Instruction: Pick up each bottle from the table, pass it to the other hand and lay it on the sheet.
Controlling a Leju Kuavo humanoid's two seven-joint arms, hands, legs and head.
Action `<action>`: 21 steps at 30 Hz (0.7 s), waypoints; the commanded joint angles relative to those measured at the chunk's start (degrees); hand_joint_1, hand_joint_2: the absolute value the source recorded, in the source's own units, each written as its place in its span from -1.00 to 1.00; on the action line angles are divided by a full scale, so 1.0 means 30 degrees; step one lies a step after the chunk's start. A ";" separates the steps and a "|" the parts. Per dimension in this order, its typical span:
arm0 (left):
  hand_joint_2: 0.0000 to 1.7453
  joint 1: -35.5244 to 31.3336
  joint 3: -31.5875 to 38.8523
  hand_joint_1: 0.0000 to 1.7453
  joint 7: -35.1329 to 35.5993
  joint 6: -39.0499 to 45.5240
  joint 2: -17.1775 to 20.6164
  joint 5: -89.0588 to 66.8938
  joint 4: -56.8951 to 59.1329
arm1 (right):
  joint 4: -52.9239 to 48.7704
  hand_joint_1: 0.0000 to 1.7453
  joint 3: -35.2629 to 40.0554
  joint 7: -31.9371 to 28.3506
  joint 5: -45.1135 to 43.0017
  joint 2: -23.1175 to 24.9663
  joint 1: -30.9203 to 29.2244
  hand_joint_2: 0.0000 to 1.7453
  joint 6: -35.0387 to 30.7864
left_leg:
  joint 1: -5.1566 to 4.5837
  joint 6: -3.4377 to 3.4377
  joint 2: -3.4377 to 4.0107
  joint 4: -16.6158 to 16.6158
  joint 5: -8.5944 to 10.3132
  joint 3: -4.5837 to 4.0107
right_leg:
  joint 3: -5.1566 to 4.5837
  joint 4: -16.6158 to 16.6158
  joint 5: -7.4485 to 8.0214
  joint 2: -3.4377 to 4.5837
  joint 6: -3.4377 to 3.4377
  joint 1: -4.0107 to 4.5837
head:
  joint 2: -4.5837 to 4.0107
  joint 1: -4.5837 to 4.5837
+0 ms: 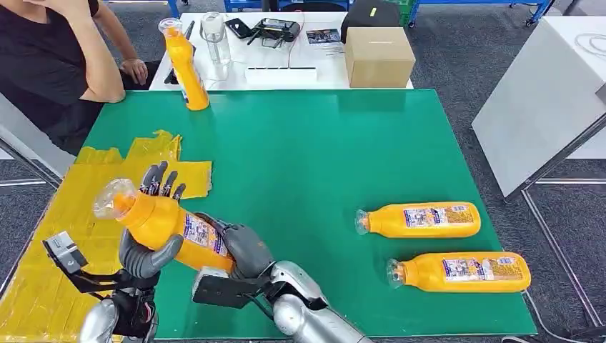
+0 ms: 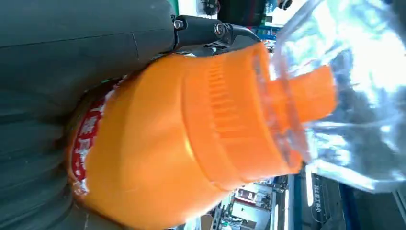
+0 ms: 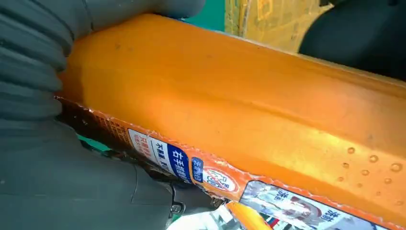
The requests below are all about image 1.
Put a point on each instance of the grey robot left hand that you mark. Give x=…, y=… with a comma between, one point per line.
x=142, y=260

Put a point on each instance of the printed photo card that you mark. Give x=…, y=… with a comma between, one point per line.
x=323, y=37

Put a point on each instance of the black remote controller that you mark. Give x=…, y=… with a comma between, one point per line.
x=277, y=29

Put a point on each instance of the green plastic crate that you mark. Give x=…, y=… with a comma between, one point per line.
x=407, y=12

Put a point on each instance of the white power strip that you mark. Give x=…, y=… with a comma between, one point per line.
x=281, y=76

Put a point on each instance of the person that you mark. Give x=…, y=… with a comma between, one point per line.
x=33, y=71

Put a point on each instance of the white side table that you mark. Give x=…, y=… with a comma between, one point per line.
x=23, y=137
x=535, y=109

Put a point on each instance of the orange drink bottle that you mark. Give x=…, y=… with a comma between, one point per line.
x=426, y=229
x=187, y=71
x=156, y=222
x=464, y=284

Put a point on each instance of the white desk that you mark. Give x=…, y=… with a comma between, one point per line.
x=331, y=66

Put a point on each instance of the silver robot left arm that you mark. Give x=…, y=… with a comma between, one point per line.
x=99, y=322

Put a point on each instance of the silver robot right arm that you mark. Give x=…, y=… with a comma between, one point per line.
x=308, y=322

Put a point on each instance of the black box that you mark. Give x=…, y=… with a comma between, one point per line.
x=369, y=21

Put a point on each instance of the brown cardboard box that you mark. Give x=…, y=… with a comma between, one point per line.
x=378, y=59

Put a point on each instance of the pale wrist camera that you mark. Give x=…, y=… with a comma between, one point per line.
x=222, y=291
x=64, y=253

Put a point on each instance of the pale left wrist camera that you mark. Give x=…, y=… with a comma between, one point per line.
x=64, y=253

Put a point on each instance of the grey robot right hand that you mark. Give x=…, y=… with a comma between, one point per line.
x=248, y=251

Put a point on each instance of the green table mat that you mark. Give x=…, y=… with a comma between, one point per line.
x=308, y=156

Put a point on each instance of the person's left hand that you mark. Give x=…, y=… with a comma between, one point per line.
x=135, y=71

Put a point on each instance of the clear plastic bottle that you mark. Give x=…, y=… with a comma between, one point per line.
x=215, y=35

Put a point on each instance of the blue metal frame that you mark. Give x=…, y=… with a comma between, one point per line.
x=473, y=2
x=236, y=5
x=173, y=5

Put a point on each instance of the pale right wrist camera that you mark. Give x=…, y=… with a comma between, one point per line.
x=222, y=291

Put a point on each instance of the black phone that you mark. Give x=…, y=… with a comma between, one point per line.
x=239, y=28

